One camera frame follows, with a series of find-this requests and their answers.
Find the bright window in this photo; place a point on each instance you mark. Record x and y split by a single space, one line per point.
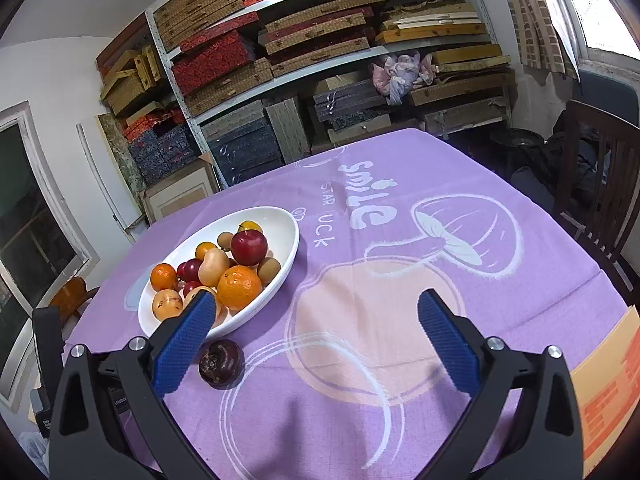
600 10

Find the red patterned box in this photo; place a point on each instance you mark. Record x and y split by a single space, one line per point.
215 60

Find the black round object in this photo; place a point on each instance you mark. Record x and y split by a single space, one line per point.
520 137

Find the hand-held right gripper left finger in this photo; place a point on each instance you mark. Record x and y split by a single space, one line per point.
182 345

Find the red cherry tomato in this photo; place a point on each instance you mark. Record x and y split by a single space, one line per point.
191 286

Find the pink cloth bundle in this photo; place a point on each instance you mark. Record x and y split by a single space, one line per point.
400 75

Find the smooth orange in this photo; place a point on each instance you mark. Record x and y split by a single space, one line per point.
206 250

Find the stack of dark blue boxes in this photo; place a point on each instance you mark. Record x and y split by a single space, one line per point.
245 150

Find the stack of flat wooden boxes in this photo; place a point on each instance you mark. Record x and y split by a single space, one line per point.
440 25

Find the stack of blue red boxes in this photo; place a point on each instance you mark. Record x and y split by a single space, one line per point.
160 150

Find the dark wooden chair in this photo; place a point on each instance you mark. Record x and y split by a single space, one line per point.
620 185

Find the brick pattern curtain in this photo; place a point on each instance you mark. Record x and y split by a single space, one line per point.
535 25

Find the dark red plum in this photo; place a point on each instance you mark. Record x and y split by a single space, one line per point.
248 247

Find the mottled green board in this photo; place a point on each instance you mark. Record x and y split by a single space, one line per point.
120 160

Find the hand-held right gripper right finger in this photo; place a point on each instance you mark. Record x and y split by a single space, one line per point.
450 345

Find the orange tangerine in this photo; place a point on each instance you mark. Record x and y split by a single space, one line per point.
163 276
239 287

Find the white framed window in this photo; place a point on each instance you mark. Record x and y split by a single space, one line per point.
30 220

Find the light wooden chair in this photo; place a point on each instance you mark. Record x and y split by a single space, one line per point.
72 292

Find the large streaked pepino melon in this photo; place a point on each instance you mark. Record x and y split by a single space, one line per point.
191 294

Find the white leaning pole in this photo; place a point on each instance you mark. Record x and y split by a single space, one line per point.
100 180

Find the pile of tan woven cases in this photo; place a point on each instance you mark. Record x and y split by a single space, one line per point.
125 90

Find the brown paper envelope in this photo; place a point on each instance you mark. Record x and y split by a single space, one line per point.
605 385

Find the white oval plate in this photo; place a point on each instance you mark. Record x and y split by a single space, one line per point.
280 230

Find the purple printed tablecloth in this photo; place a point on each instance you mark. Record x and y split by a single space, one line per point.
400 310

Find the framed cardboard box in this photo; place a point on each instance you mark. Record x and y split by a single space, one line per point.
175 195

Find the stack of dark ribboned boxes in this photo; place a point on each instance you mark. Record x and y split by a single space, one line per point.
345 102

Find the dark red apple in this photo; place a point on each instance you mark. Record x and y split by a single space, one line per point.
191 269

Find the grey woven upright boxes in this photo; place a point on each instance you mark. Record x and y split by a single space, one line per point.
287 125

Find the dark eggplant-like fruit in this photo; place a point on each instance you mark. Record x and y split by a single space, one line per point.
221 362

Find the dark cloth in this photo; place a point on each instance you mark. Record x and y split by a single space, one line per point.
580 160

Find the yellow citrus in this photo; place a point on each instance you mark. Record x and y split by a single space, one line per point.
248 226

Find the stack of tan woven boxes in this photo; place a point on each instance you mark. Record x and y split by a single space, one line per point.
320 25

